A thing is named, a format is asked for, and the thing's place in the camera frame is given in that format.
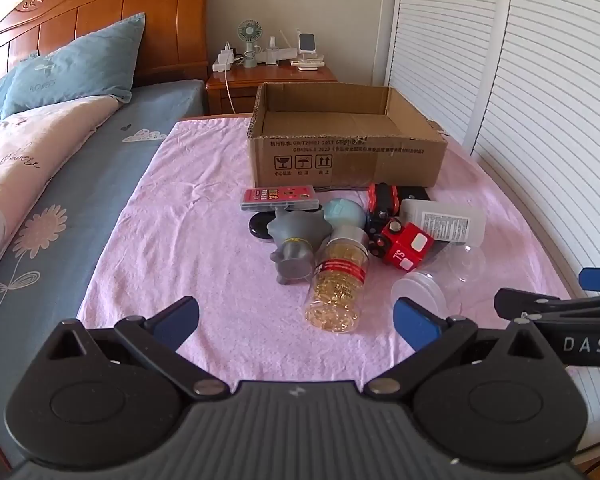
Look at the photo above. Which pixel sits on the teal round case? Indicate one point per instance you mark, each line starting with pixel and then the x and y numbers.
pixel 345 212

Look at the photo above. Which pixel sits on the black round disc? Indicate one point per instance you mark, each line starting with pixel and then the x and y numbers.
pixel 260 227

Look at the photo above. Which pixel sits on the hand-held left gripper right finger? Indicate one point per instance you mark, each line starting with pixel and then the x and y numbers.
pixel 415 322

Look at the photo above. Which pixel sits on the flat red card case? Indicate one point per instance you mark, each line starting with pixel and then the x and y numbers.
pixel 280 195

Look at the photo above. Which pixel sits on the small white screen device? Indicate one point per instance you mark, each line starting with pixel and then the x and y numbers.
pixel 306 42

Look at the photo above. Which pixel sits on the pink printed duvet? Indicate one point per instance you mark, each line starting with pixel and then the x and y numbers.
pixel 25 160

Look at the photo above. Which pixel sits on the red and black toy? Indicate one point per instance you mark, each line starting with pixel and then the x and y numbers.
pixel 380 205

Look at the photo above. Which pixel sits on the small green desk fan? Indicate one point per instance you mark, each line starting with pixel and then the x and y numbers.
pixel 249 35

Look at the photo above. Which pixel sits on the red cube with white faces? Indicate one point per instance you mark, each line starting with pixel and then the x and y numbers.
pixel 405 250

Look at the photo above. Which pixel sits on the white louvered closet door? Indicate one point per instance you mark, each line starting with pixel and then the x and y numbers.
pixel 440 35
pixel 560 110

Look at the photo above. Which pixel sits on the clear bottle of gold capsules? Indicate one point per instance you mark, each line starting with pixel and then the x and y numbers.
pixel 337 280

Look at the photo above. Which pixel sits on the white labelled plastic bottle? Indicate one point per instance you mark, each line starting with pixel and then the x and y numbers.
pixel 445 222

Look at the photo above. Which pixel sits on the large blue pillow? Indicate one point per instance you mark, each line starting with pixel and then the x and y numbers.
pixel 80 65

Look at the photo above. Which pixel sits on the small white bottle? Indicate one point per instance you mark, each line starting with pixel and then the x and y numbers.
pixel 273 52

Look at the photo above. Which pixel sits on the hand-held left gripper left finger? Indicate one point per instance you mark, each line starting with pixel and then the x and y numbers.
pixel 172 322

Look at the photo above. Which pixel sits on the brown cardboard box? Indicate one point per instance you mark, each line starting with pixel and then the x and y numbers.
pixel 350 160

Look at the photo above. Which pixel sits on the wooden bed headboard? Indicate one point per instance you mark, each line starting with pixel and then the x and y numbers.
pixel 105 5

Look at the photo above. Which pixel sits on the white desktop stand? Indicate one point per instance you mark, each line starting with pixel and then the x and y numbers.
pixel 307 64

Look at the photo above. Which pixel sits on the wooden nightstand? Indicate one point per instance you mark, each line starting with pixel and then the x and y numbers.
pixel 280 77

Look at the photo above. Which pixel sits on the white power strip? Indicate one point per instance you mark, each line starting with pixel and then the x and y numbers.
pixel 222 64

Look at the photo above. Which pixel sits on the pink table cloth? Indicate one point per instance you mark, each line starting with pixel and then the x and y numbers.
pixel 190 220

